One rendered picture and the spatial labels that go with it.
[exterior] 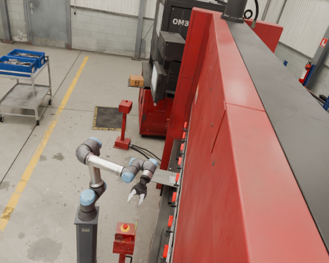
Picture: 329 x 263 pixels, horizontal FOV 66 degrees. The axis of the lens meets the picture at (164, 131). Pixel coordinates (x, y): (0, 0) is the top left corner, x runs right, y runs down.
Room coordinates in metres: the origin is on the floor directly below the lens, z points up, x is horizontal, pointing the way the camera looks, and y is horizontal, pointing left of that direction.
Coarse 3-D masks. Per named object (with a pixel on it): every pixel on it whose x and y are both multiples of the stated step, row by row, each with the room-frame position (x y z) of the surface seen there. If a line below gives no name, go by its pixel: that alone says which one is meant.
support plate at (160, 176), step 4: (156, 172) 1.77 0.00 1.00; (160, 172) 1.78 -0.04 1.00; (164, 172) 1.79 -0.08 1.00; (168, 172) 1.80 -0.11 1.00; (152, 176) 1.71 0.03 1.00; (156, 176) 1.72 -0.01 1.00; (160, 176) 1.73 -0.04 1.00; (164, 176) 1.74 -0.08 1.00; (168, 176) 1.75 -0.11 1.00; (152, 180) 1.66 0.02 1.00; (156, 180) 1.67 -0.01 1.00; (160, 180) 1.68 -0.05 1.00; (164, 180) 1.69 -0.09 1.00; (168, 180) 1.70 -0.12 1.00; (164, 184) 1.64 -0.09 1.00; (168, 184) 1.65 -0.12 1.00; (172, 184) 1.66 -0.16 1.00
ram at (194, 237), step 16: (208, 48) 2.14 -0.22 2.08; (208, 64) 1.68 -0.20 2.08; (208, 80) 1.36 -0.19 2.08; (208, 96) 1.14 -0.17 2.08; (192, 112) 2.13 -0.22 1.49; (208, 112) 0.97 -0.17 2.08; (192, 128) 1.62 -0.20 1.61; (208, 128) 0.83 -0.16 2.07; (192, 144) 1.29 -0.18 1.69; (208, 144) 0.73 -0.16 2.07; (192, 160) 1.06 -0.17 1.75; (208, 160) 0.64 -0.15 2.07; (192, 176) 0.88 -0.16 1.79; (208, 176) 0.56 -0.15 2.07; (192, 192) 0.75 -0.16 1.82; (208, 192) 0.50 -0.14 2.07; (192, 208) 0.64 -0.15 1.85; (208, 208) 0.44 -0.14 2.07; (176, 224) 0.95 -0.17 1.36; (192, 224) 0.56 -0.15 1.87; (208, 224) 0.39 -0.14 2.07; (176, 240) 0.78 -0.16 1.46; (192, 240) 0.48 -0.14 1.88; (208, 240) 0.35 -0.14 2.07; (176, 256) 0.65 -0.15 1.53; (192, 256) 0.42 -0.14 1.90; (208, 256) 0.32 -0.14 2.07
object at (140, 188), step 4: (140, 176) 1.29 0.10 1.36; (144, 176) 1.27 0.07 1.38; (148, 180) 1.27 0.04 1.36; (136, 184) 1.22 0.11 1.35; (140, 184) 1.22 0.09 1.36; (136, 188) 1.18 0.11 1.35; (140, 188) 1.19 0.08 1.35; (144, 188) 1.20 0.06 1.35; (136, 192) 1.20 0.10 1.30; (140, 192) 1.17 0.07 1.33
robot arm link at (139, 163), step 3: (132, 159) 1.41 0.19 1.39; (135, 159) 1.41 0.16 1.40; (138, 159) 1.41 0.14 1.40; (129, 162) 1.39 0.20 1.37; (132, 162) 1.39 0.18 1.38; (135, 162) 1.37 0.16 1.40; (138, 162) 1.38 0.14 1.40; (141, 162) 1.38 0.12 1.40; (129, 165) 1.38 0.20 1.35; (135, 165) 1.34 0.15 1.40; (138, 165) 1.36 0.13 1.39; (141, 165) 1.37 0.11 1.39; (138, 168) 1.34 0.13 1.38; (141, 168) 1.36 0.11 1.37; (138, 171) 1.33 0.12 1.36
